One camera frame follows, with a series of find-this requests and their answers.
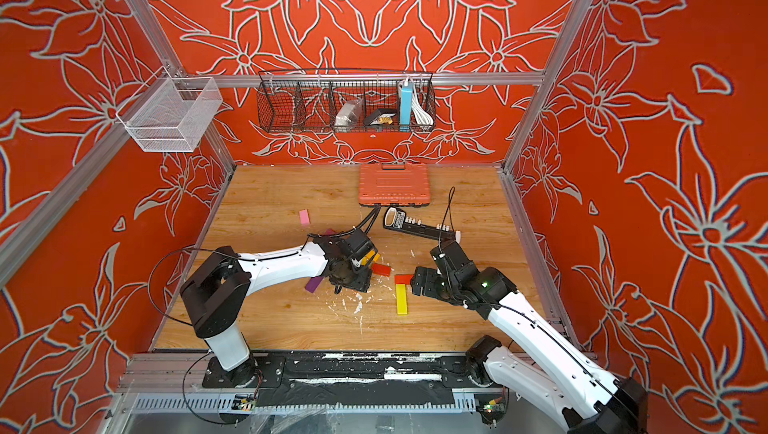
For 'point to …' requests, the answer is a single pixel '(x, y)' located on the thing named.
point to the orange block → (368, 256)
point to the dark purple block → (313, 283)
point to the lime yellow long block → (401, 300)
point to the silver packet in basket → (348, 114)
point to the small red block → (381, 269)
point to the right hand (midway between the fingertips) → (418, 285)
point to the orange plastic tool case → (394, 184)
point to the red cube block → (403, 278)
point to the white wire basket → (171, 114)
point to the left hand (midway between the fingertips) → (364, 282)
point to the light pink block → (304, 217)
